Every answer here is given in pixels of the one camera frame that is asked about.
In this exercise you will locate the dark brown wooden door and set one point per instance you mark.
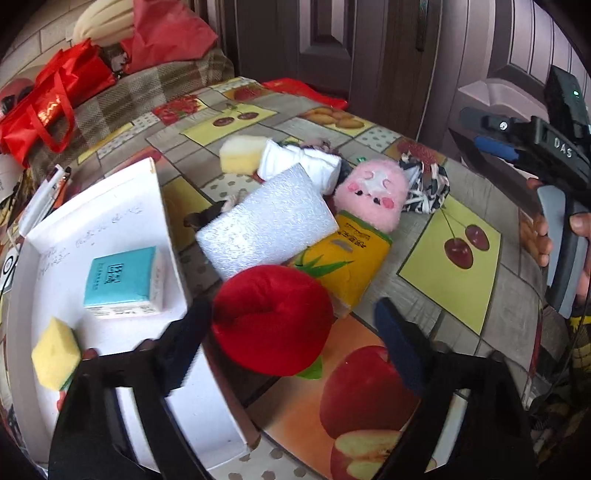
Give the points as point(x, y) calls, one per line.
point(332, 46)

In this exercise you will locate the fruit print tablecloth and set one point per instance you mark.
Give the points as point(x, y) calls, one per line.
point(461, 286)

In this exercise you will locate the white cardboard box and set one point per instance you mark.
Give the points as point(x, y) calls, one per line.
point(115, 221)

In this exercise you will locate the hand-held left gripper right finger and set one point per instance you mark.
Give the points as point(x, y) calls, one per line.
point(398, 344)

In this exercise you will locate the pink plush toy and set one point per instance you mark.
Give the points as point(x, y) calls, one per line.
point(369, 194)

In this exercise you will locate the black white patterned cloth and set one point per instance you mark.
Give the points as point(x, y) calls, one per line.
point(427, 189)

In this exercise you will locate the person's right hand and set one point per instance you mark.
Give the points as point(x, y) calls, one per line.
point(541, 242)

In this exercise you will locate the red flat packet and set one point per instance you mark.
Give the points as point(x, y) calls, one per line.
point(295, 87)

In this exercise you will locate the red plush apple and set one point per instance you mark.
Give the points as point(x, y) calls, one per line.
point(272, 314)

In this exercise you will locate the cream ribbed cushion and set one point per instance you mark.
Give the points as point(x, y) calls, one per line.
point(106, 23)

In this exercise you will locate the pale yellow sponge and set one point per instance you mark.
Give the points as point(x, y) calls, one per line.
point(238, 157)

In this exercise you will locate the mauve panelled door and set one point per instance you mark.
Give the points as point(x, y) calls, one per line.
point(498, 46)

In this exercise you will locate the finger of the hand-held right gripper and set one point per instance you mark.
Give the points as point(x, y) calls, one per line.
point(498, 173)
point(498, 147)

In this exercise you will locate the person's patterned clothing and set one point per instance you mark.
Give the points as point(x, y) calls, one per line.
point(572, 415)

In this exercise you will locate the white foam block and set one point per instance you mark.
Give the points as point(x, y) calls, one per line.
point(263, 221)

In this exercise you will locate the white printed bag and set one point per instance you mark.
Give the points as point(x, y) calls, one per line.
point(7, 177)

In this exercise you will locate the yellow green sponge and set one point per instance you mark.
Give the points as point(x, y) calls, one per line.
point(53, 355)

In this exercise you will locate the yellow printed tissue packet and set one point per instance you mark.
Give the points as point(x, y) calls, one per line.
point(351, 263)

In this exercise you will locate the teal tissue packet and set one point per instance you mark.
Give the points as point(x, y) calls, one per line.
point(120, 277)

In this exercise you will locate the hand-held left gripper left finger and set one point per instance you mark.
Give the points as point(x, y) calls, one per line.
point(184, 348)

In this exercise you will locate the red shopping bag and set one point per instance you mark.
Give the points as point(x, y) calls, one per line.
point(69, 78)

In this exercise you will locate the light red fabric bag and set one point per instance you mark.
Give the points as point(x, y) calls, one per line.
point(171, 37)

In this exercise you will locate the plaid blanket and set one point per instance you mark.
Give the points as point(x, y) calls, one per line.
point(138, 92)

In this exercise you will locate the mauve grey cloth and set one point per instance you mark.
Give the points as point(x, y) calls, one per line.
point(318, 146)

